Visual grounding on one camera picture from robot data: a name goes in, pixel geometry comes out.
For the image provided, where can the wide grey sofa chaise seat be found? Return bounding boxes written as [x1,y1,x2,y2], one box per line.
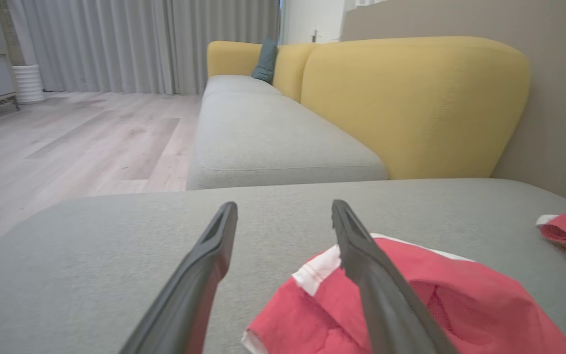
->
[0,178,566,354]

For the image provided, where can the large yellow sofa backrest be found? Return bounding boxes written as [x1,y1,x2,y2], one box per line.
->
[301,36,531,180]

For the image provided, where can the narrow yellow sofa backrest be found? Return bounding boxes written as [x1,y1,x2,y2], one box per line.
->
[272,43,319,103]

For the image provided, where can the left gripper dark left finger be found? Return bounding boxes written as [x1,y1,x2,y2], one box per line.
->
[118,202,238,354]

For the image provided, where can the short grey sofa seat cushion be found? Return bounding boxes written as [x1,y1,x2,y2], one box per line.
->
[202,75,283,99]

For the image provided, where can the white ribbed floor vase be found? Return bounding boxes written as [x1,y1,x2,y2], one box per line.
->
[12,64,47,105]

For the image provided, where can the long grey sofa seat cushion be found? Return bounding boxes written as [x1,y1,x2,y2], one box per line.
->
[186,91,390,191]

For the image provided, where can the teal throw cushion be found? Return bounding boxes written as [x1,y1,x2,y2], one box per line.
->
[251,37,279,85]

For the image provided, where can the yellow sofa armrest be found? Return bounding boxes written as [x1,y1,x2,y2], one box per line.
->
[207,41,265,78]

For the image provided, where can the red basketball shorts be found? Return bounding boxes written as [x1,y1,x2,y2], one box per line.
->
[241,234,566,354]

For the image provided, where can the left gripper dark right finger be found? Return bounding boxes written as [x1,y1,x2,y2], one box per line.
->
[331,199,458,354]

